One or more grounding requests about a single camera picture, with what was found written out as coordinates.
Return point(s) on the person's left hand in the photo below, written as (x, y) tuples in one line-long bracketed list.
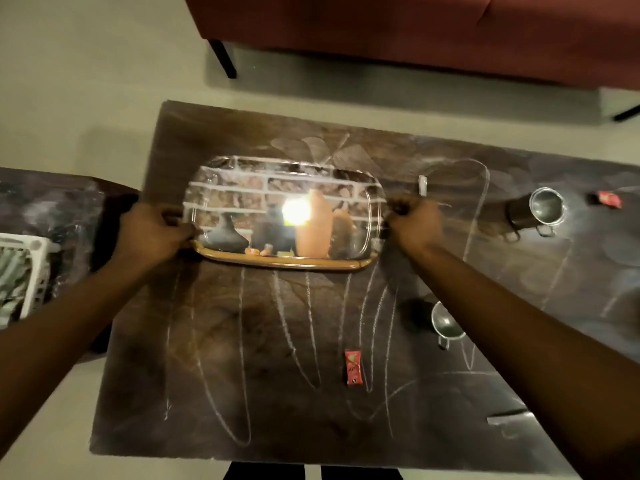
[(145, 234)]

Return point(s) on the person's right hand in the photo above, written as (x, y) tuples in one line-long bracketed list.
[(417, 227)]

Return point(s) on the person's right fingers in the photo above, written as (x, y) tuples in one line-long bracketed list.
[(397, 209)]

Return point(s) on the person's left fingers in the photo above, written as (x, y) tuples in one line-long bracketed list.
[(177, 225)]

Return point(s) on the printed serving tray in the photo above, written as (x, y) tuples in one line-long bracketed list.
[(285, 214)]

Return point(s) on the person's right forearm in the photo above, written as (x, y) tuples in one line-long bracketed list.
[(530, 354)]

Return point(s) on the person's left forearm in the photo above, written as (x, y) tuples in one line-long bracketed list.
[(55, 334)]

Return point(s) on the white chalk piece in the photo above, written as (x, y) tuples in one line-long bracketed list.
[(422, 185)]

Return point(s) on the dark wooden coffee table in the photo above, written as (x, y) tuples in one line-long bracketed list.
[(360, 304)]

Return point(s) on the white plastic basket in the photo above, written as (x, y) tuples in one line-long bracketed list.
[(22, 274)]

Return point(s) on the red snack packet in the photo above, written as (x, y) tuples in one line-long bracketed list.
[(609, 199), (353, 367)]

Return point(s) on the red sofa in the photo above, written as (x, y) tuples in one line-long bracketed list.
[(425, 29)]

